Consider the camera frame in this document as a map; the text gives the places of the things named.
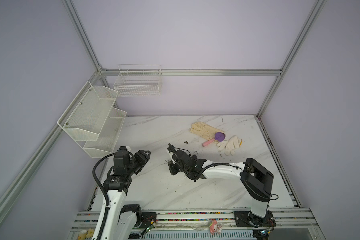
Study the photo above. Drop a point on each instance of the yellow toy figure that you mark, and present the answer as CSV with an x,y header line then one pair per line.
x,y
86,234

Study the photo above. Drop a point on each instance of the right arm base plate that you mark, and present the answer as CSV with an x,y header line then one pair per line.
x,y
247,219

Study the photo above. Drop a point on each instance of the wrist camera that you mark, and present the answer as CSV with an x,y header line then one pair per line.
x,y
171,150
124,148

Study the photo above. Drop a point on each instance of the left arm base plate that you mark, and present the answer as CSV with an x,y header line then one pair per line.
x,y
145,220

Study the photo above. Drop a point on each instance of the white knit glove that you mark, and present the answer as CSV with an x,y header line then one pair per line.
x,y
229,146

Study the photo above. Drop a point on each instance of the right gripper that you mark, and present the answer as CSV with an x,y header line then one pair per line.
x,y
171,168

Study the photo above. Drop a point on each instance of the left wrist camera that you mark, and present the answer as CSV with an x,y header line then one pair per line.
x,y
124,148

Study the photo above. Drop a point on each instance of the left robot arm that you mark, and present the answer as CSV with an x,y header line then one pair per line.
x,y
117,219

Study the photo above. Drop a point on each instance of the white wire basket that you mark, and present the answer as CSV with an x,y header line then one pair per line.
x,y
139,80

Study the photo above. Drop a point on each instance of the pink toy figure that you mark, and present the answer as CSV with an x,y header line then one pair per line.
x,y
215,228

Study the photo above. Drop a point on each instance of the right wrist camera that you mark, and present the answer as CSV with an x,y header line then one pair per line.
x,y
171,150

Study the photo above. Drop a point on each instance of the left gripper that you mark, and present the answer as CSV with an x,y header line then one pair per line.
x,y
143,159

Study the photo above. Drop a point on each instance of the white mesh two-tier shelf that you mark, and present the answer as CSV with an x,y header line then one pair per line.
x,y
93,121

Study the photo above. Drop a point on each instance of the cream leather glove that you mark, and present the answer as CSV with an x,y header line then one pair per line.
x,y
204,130

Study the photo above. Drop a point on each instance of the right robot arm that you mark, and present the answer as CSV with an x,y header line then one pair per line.
x,y
257,180

